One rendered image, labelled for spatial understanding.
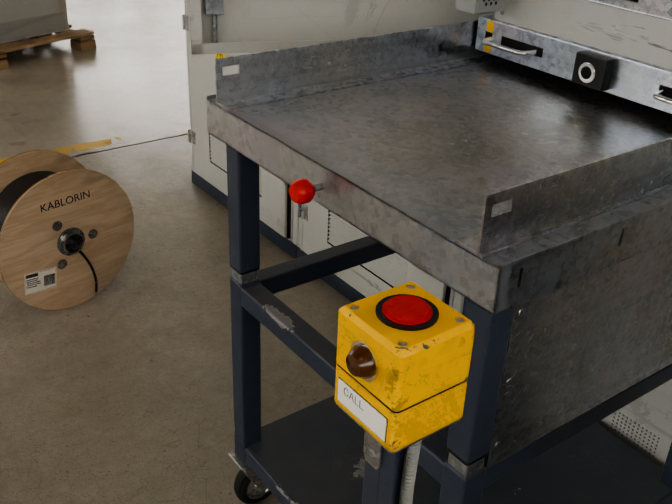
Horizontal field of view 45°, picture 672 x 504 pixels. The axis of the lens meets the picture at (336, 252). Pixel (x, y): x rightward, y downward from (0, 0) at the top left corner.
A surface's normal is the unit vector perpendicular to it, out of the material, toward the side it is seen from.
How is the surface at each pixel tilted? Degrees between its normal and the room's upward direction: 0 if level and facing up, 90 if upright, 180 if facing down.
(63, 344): 0
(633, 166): 90
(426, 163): 0
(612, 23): 90
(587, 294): 90
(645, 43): 90
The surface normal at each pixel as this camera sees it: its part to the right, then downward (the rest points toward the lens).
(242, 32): 0.25, 0.48
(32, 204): 0.73, 0.35
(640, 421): -0.81, 0.26
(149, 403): 0.04, -0.88
